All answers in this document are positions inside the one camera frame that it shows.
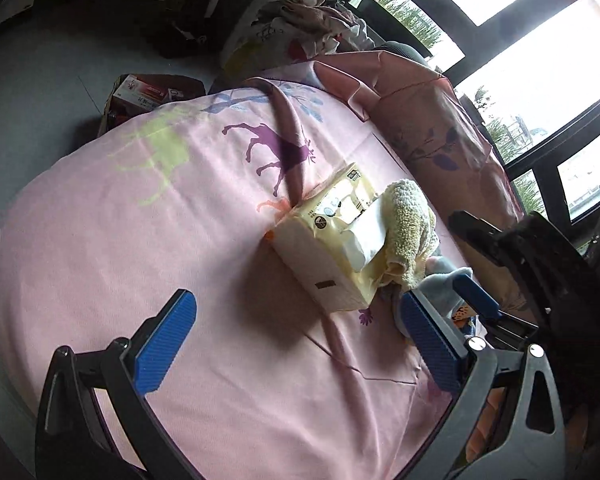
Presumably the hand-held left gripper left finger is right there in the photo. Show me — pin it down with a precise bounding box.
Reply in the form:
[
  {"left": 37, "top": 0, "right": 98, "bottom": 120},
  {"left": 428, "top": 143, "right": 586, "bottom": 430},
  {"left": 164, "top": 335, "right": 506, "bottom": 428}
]
[{"left": 35, "top": 288, "right": 199, "bottom": 480}]

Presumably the pale yellow tissue box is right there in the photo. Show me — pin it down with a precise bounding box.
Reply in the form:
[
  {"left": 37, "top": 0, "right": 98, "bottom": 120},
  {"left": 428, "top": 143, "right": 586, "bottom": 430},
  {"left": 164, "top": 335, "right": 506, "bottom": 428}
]
[{"left": 265, "top": 162, "right": 396, "bottom": 313}]

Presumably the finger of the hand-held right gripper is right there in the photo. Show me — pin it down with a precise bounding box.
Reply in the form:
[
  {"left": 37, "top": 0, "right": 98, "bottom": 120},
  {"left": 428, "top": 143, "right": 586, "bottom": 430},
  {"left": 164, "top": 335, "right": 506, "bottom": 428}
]
[
  {"left": 452, "top": 275, "right": 539, "bottom": 342},
  {"left": 448, "top": 211, "right": 547, "bottom": 312}
]

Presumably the yellow knitted cloth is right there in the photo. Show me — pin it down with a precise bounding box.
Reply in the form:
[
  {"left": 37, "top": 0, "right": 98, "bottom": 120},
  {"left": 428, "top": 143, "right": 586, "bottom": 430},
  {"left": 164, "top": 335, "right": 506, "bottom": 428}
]
[{"left": 377, "top": 178, "right": 438, "bottom": 292}]

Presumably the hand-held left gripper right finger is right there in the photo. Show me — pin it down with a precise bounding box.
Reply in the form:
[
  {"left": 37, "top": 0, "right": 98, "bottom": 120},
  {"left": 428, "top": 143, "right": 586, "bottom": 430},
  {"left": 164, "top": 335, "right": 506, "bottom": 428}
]
[{"left": 401, "top": 290, "right": 567, "bottom": 480}]

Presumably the white printed bag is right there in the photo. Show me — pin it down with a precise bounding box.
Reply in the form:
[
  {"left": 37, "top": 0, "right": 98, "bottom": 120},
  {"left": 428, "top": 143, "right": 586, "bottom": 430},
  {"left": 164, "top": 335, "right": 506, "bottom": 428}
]
[{"left": 220, "top": 20, "right": 321, "bottom": 81}]

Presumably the dark furniture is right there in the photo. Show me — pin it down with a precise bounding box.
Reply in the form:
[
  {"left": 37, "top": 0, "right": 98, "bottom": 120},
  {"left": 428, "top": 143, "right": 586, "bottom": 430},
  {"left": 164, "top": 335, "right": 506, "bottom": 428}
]
[{"left": 85, "top": 0, "right": 261, "bottom": 59}]

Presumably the dark grey cushion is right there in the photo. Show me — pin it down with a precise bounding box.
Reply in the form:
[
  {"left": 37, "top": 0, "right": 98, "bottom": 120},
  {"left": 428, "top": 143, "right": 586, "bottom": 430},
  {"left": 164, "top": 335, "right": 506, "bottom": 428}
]
[{"left": 375, "top": 40, "right": 432, "bottom": 68}]

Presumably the pile of clothes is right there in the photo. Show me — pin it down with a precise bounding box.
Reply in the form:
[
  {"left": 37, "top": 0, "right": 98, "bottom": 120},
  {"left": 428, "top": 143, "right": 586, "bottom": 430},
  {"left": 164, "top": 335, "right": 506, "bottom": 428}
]
[{"left": 252, "top": 0, "right": 381, "bottom": 56}]

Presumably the pink animal print bed sheet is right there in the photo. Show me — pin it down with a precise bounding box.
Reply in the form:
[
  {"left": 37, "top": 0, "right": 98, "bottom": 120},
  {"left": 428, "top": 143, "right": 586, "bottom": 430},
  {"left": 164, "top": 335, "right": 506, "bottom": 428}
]
[{"left": 0, "top": 77, "right": 481, "bottom": 480}]

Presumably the black framed window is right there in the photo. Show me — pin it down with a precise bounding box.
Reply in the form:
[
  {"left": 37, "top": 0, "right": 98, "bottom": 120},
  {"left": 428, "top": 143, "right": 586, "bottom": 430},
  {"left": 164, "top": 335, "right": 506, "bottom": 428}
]
[{"left": 340, "top": 0, "right": 600, "bottom": 253}]

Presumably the pink leaf print pillow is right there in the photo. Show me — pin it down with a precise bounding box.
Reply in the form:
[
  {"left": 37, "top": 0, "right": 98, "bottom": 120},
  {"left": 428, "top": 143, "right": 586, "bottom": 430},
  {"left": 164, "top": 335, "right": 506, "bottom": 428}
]
[{"left": 312, "top": 52, "right": 527, "bottom": 241}]

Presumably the red and white carton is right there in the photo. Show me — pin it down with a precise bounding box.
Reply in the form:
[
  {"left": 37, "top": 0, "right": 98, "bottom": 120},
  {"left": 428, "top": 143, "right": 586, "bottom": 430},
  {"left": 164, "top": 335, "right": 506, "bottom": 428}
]
[{"left": 114, "top": 76, "right": 182, "bottom": 109}]

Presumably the light blue sock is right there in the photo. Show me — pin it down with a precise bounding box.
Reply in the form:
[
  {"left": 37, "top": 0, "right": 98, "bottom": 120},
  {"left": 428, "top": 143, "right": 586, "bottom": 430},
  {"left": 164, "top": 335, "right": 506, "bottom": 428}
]
[{"left": 395, "top": 255, "right": 477, "bottom": 337}]

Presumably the brown cardboard box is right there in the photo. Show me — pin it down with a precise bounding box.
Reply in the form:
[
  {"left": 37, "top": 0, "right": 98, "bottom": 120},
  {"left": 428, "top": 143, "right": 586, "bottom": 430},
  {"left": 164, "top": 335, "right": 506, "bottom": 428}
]
[{"left": 97, "top": 74, "right": 206, "bottom": 137}]

